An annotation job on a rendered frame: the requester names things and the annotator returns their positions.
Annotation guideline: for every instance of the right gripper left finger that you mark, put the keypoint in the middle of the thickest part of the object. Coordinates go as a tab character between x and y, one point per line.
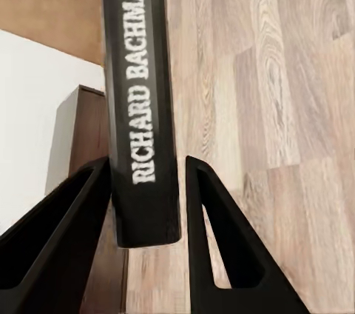
46	256

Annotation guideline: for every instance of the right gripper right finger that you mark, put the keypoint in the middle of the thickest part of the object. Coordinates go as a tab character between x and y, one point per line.
258	285

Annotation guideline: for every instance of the hardback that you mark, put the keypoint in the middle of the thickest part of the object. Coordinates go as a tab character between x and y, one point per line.
141	123

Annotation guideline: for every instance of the sliding door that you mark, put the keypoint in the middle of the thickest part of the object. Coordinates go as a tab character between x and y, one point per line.
73	27

